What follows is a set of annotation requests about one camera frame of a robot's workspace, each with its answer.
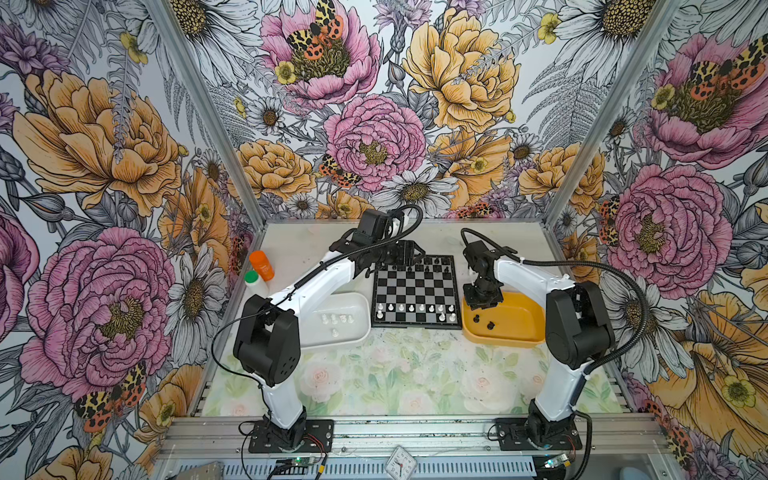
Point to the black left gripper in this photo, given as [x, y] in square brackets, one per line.
[406, 253]

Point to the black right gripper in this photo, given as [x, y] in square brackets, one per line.
[474, 302]

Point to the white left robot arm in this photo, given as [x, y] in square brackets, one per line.
[268, 338]

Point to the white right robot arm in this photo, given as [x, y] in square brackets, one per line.
[577, 331]

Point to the black white chess board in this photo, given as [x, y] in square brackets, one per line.
[423, 295]

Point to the yellow rectangular tray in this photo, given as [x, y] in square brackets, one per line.
[519, 322]

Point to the white rectangular tray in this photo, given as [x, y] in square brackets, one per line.
[342, 320]

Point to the orange capped bottle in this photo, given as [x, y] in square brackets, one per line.
[261, 265]

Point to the green capped white bottle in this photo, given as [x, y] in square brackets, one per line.
[256, 285]

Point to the small white clock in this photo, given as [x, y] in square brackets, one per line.
[401, 465]

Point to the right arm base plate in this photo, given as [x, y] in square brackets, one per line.
[534, 434]

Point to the aluminium front rail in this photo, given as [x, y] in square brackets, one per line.
[377, 436]

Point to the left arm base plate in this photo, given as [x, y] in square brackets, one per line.
[307, 436]

